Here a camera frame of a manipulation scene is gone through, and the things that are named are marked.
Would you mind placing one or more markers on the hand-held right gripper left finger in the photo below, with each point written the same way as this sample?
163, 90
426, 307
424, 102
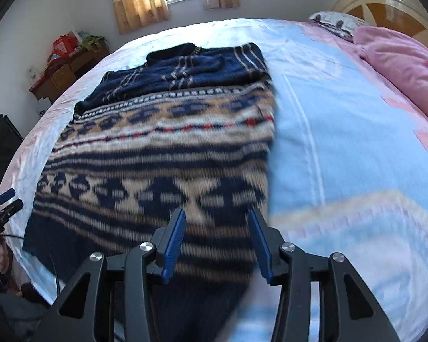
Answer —
174, 235

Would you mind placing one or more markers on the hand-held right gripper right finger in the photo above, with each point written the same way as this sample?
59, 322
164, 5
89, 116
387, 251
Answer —
262, 242

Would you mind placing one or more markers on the red gift bag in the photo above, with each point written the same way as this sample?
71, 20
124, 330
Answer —
64, 46

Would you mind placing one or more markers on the person's left hand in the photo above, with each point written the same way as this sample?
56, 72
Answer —
4, 256

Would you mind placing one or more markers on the navy patterned knit sweater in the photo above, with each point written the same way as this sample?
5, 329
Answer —
164, 149

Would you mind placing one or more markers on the brown wooden desk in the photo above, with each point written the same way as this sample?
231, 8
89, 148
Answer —
60, 74

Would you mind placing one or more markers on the pink quilt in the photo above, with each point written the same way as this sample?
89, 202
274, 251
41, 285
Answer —
403, 64

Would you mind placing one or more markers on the green potted plant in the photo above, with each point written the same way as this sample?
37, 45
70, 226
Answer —
91, 42

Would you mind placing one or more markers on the wide yellow curtain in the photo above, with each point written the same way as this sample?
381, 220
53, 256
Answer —
139, 3

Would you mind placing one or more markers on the bed with pastel dotted sheet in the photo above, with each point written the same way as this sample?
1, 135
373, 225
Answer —
324, 114

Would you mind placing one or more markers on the cream and brown headboard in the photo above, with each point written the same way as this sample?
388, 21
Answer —
396, 7

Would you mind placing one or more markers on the black folding chair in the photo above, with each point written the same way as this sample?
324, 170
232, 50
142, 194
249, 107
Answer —
1, 146

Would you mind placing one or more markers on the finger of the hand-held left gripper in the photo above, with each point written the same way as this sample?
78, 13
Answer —
5, 196
12, 209

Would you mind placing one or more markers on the white patterned pillow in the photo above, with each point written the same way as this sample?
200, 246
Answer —
335, 23

